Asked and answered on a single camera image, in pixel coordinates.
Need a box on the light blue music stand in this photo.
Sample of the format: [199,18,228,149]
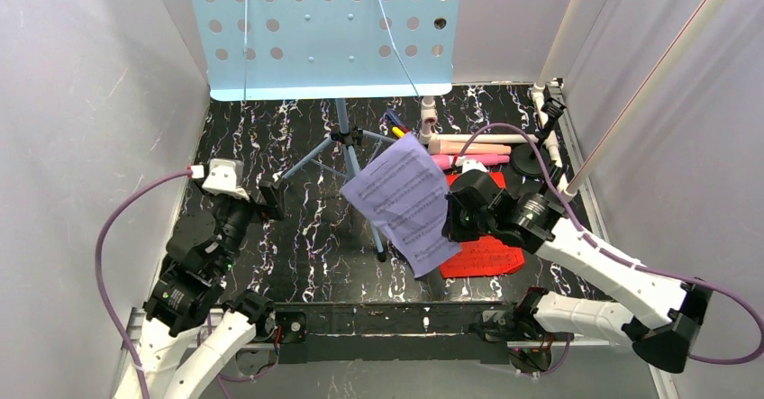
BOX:
[182,0,466,265]

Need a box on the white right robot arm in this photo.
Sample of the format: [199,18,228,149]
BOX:
[443,170,712,374]

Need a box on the beige toy microphone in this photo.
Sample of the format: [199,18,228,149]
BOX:
[427,141,512,155]

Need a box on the lavender sheet music page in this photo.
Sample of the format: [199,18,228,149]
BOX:
[341,134,461,278]

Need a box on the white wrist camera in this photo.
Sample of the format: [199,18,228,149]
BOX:
[452,156,494,174]
[187,159,250,201]

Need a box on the pink toy microphone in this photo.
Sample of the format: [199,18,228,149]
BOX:
[431,154,510,170]

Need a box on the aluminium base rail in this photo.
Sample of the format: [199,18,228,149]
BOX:
[111,79,680,399]

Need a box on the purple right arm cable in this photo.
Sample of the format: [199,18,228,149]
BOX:
[457,122,764,377]

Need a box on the white diagonal pole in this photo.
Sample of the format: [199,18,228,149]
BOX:
[565,0,726,197]

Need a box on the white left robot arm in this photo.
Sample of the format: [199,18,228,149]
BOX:
[114,180,284,398]

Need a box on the red sheet music page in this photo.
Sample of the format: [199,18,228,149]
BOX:
[439,171,526,280]

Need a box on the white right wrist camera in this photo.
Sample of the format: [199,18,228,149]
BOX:
[452,156,494,174]

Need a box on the white PVC pipe frame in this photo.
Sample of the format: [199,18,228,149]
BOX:
[419,0,583,201]

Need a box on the black round microphone stand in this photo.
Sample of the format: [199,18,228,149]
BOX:
[539,162,566,191]

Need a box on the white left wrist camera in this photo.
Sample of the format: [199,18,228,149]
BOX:
[187,159,250,201]

